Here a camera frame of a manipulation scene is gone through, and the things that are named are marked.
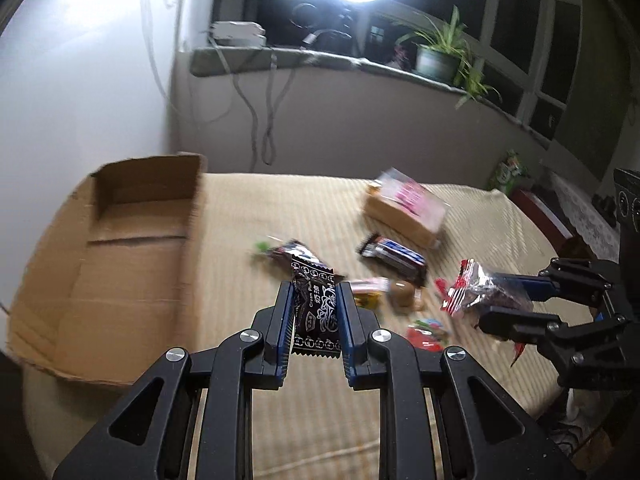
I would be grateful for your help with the brown cardboard box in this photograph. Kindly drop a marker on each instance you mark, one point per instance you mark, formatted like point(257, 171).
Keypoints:
point(111, 283)

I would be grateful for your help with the dark candy green end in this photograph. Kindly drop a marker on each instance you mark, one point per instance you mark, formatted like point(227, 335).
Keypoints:
point(284, 253)

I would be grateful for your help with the white power strip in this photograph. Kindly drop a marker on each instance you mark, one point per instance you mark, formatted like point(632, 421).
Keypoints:
point(238, 34)

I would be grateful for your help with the Snickers bar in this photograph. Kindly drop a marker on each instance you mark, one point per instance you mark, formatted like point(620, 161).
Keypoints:
point(409, 264)

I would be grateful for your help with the black white patterned snack packet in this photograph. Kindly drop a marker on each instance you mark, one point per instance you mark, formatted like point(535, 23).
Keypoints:
point(315, 324)

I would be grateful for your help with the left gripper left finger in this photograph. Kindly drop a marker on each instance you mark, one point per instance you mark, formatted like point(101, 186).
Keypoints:
point(276, 326)

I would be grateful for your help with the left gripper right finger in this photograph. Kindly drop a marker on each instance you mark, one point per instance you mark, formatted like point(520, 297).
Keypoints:
point(362, 369)

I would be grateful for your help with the red mask snack bag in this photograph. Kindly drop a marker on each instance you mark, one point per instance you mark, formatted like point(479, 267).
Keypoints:
point(476, 288)

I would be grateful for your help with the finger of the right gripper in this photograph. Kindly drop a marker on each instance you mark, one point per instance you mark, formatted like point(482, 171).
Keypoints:
point(520, 326)
point(533, 287)

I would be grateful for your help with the red round candy packet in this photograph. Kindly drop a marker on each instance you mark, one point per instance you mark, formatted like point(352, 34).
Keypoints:
point(428, 334)

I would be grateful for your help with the packaged sliced bread loaf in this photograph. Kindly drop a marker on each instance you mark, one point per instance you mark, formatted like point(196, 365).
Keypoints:
point(407, 207)

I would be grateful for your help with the brown chocolate snack packet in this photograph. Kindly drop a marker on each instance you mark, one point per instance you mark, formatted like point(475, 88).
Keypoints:
point(401, 295)

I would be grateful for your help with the potted spider plant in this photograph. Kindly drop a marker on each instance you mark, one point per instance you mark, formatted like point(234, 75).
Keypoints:
point(444, 55)

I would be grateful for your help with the green snack bag background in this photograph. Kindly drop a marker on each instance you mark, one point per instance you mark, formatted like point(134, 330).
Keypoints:
point(508, 174)

